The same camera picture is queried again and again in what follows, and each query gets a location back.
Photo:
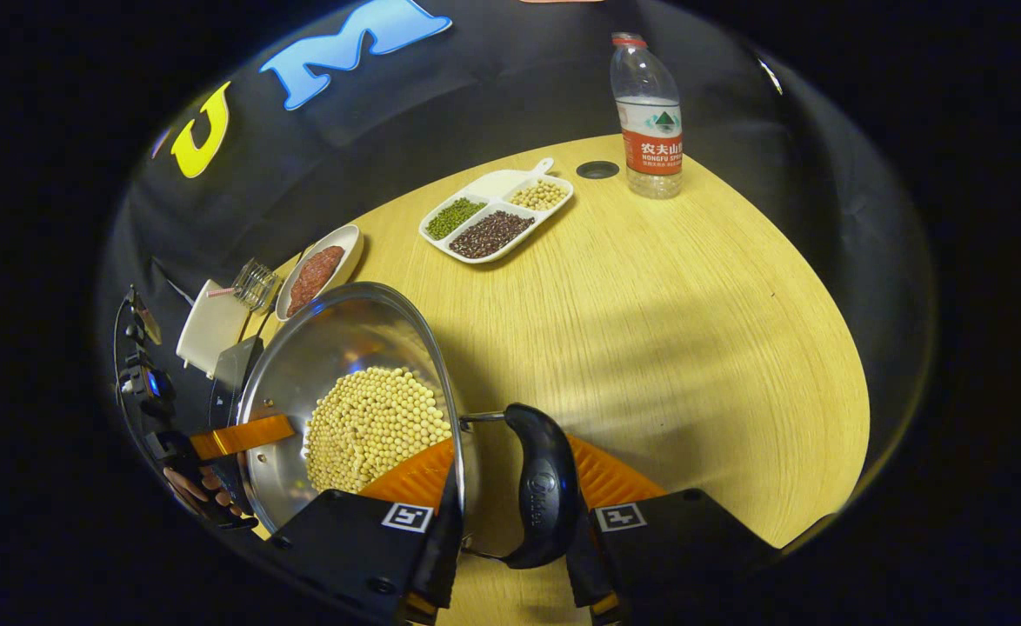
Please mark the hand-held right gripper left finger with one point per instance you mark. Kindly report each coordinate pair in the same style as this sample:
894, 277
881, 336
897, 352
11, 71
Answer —
354, 548

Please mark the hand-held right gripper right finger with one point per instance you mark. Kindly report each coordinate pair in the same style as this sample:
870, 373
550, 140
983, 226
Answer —
684, 548

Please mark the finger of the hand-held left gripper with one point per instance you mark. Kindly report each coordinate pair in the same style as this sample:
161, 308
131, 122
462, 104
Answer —
241, 436

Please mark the black induction cooktop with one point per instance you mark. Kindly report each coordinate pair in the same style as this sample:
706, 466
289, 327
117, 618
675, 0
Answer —
232, 374

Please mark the stainless steel pot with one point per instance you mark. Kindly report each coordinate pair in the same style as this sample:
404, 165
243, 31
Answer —
336, 339

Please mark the white toaster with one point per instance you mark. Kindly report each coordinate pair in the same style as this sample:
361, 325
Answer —
210, 330

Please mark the large pile of soybeans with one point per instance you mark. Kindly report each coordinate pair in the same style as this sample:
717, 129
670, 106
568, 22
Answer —
371, 426

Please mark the brown meat piece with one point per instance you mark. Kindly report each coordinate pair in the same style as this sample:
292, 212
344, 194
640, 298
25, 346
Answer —
304, 291
326, 263

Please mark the round white plate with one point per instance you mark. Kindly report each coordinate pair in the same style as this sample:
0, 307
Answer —
345, 248

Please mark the pile of green beans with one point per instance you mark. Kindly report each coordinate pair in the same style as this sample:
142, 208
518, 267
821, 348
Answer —
455, 218

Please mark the pile of dark red beans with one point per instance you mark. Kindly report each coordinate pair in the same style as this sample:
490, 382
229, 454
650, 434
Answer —
491, 235

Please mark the white divided tray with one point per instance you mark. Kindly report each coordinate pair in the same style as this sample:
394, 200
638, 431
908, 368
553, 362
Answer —
497, 184

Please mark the small pile of soybeans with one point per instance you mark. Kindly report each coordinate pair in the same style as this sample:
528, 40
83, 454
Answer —
538, 195

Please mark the black backdrop cloth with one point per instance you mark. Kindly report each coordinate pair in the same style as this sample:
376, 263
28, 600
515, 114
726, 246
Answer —
476, 87

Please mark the clear plastic water bottle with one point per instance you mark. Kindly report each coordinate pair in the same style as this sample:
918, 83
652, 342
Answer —
650, 113

